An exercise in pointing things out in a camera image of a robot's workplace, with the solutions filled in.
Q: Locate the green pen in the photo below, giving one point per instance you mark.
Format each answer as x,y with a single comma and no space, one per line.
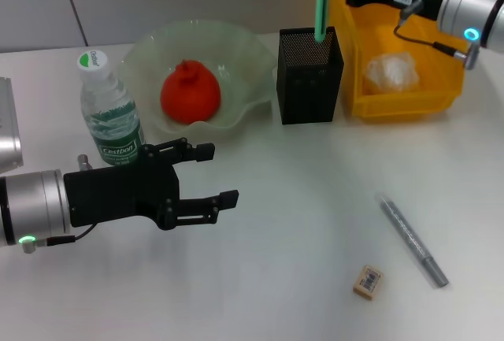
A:
321,10

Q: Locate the beige eraser with barcode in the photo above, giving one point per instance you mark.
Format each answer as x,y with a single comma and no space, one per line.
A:
368,282

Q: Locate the white paper ball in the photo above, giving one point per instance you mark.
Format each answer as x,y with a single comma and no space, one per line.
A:
390,73

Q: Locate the black mesh pen holder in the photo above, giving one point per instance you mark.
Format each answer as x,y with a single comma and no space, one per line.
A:
311,93

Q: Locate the yellow plastic bin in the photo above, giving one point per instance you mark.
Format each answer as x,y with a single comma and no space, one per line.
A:
413,101

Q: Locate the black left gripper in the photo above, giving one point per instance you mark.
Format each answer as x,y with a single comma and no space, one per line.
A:
118,195

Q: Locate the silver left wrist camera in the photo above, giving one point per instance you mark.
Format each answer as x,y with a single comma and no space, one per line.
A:
10,140

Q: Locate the grey marker pen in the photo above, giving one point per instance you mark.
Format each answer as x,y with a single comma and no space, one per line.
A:
409,234

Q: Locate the translucent wavy fruit plate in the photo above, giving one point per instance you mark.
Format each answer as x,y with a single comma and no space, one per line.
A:
244,61

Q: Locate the clear green-label water bottle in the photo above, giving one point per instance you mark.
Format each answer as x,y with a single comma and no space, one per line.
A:
114,120

